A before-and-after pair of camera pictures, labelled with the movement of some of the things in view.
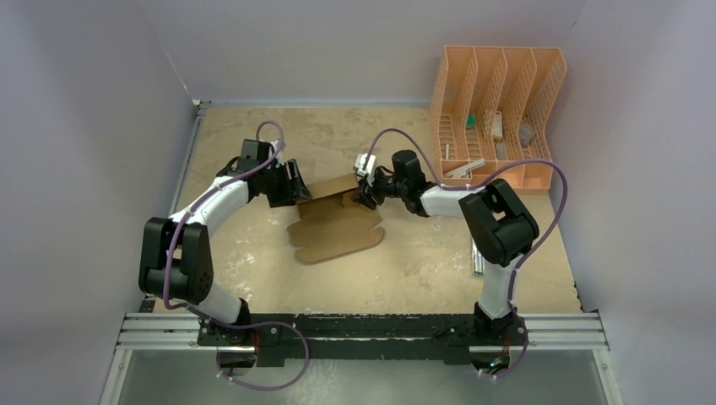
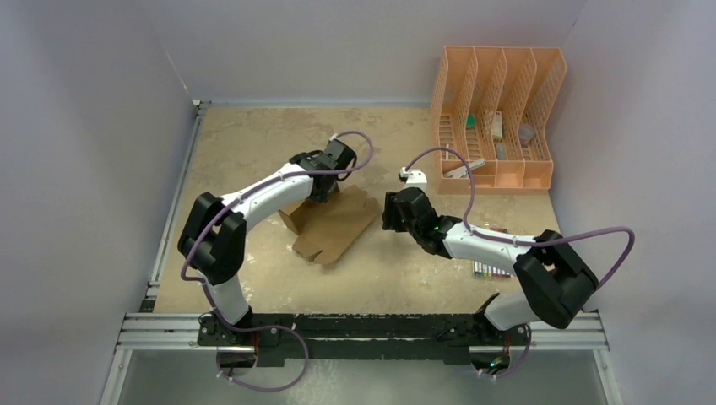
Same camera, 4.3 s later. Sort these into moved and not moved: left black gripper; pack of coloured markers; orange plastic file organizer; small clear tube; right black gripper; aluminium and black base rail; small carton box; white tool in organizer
Moved: right black gripper; left black gripper
Not moved: aluminium and black base rail; orange plastic file organizer; pack of coloured markers; white tool in organizer; small carton box; small clear tube
